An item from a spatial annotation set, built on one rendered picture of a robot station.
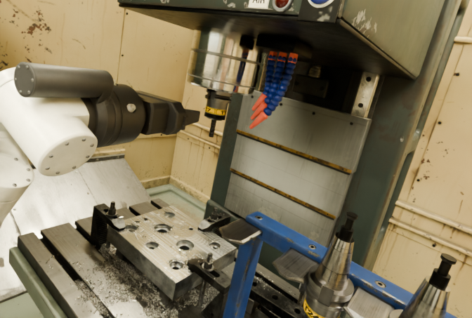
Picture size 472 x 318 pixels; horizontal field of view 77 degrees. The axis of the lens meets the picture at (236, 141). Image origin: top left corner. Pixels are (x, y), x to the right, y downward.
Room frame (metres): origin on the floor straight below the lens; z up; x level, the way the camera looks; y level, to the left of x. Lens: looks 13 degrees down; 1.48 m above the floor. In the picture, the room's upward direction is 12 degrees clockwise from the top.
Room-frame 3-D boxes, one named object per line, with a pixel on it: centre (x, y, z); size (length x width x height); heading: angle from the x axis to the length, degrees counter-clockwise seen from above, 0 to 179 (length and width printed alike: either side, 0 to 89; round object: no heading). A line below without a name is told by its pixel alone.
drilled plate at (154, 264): (0.75, 0.12, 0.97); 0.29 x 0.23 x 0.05; 55
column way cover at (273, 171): (1.06, -0.20, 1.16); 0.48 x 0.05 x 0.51; 55
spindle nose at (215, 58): (0.70, 0.06, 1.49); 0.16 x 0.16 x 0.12
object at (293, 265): (0.40, -0.13, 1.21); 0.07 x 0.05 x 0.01; 145
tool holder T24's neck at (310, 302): (0.37, -0.17, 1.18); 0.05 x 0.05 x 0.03
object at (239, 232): (0.47, -0.04, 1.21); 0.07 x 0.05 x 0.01; 145
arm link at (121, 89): (0.45, 0.17, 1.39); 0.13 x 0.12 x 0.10; 67
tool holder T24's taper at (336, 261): (0.37, -0.17, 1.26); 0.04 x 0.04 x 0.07
